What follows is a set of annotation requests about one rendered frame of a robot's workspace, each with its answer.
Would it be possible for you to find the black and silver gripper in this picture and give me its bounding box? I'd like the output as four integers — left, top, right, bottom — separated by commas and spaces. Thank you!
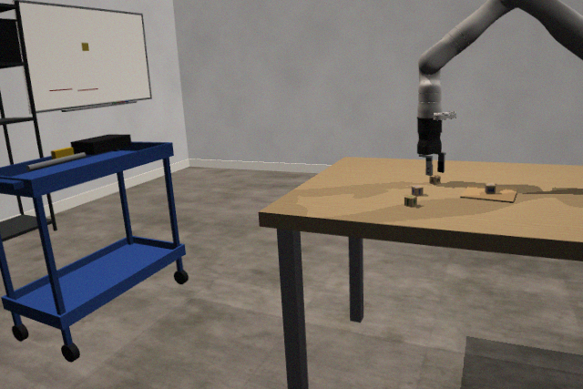
417, 101, 456, 176

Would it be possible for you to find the tan square mat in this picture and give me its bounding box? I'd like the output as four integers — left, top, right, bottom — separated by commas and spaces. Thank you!
460, 184, 517, 203

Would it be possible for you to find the wooden letter block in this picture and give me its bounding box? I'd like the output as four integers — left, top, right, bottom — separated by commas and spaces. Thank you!
404, 195, 417, 207
485, 183, 496, 194
429, 175, 441, 185
412, 185, 424, 196

